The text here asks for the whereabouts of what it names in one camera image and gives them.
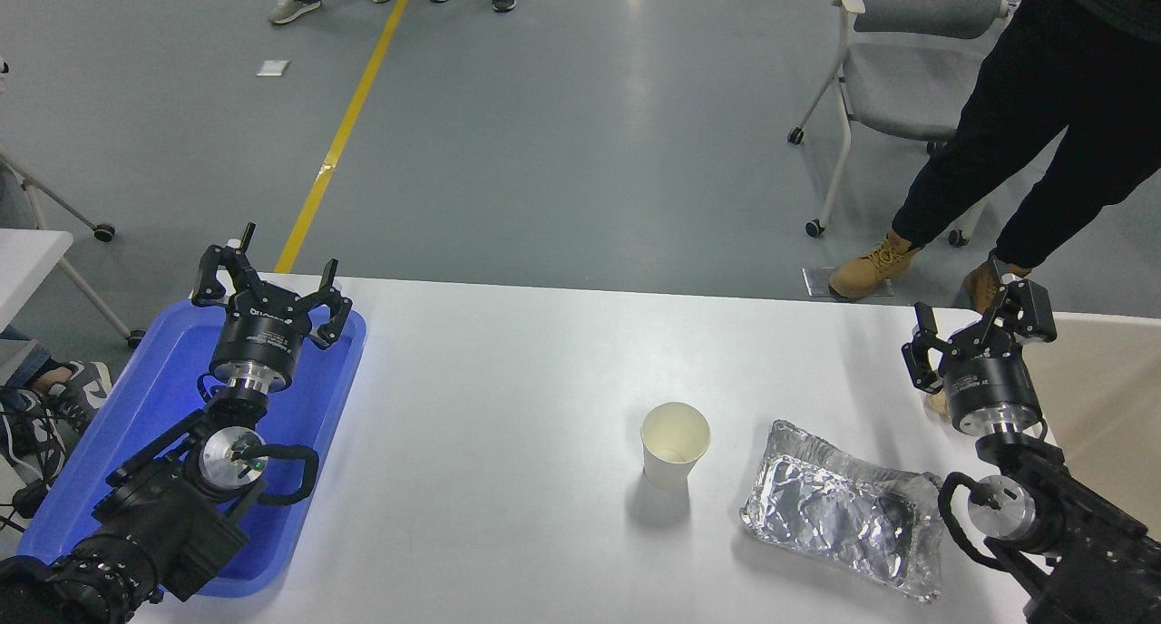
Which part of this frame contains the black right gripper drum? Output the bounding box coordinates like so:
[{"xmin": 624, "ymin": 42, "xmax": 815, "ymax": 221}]
[{"xmin": 940, "ymin": 323, "xmax": 1044, "ymax": 423}]

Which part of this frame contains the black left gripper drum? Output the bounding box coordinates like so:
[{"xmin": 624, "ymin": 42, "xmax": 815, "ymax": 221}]
[{"xmin": 210, "ymin": 296, "xmax": 311, "ymax": 382}]

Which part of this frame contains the white paper cup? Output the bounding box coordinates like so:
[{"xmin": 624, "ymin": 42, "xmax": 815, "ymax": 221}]
[{"xmin": 640, "ymin": 402, "xmax": 712, "ymax": 492}]

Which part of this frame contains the large pale bin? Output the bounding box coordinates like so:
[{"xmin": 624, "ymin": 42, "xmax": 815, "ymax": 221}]
[{"xmin": 1016, "ymin": 311, "xmax": 1161, "ymax": 539}]

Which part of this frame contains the blue plastic tray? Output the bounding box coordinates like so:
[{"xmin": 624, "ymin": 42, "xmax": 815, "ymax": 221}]
[{"xmin": 18, "ymin": 299, "xmax": 368, "ymax": 600}]

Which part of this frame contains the seated person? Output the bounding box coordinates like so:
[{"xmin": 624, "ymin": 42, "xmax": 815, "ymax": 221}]
[{"xmin": 0, "ymin": 327, "xmax": 114, "ymax": 493}]

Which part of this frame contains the crumpled silver foil tray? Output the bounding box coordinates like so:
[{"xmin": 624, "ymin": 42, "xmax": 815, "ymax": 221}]
[{"xmin": 740, "ymin": 419, "xmax": 946, "ymax": 603}]

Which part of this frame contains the white leg with caster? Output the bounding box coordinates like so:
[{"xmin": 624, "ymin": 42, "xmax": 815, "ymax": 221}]
[{"xmin": 0, "ymin": 148, "xmax": 117, "ymax": 244}]

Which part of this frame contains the white side table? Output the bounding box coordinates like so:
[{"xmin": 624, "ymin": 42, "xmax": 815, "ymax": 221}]
[{"xmin": 0, "ymin": 229, "xmax": 146, "ymax": 350}]

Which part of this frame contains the grey chair with white frame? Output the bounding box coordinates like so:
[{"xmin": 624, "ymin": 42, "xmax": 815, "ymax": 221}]
[{"xmin": 787, "ymin": 0, "xmax": 1012, "ymax": 247}]

